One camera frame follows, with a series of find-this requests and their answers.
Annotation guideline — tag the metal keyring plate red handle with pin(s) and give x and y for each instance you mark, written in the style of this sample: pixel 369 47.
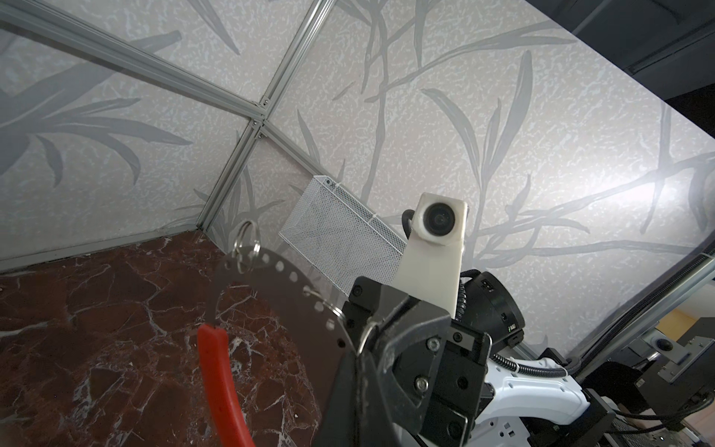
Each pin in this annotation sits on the metal keyring plate red handle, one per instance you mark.
pixel 269 347

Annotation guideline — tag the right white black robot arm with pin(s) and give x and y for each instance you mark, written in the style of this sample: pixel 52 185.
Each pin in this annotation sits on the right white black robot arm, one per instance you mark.
pixel 536 404

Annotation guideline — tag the aluminium frame profiles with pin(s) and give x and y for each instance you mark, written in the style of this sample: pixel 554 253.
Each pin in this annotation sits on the aluminium frame profiles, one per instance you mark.
pixel 128 120

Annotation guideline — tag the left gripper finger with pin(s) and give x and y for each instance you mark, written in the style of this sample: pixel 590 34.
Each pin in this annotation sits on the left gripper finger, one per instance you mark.
pixel 364 403

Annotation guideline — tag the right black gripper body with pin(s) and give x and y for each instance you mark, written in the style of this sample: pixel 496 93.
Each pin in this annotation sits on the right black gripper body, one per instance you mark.
pixel 418 368

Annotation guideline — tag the white wire mesh basket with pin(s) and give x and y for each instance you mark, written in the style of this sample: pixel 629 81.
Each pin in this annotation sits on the white wire mesh basket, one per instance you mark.
pixel 341 237

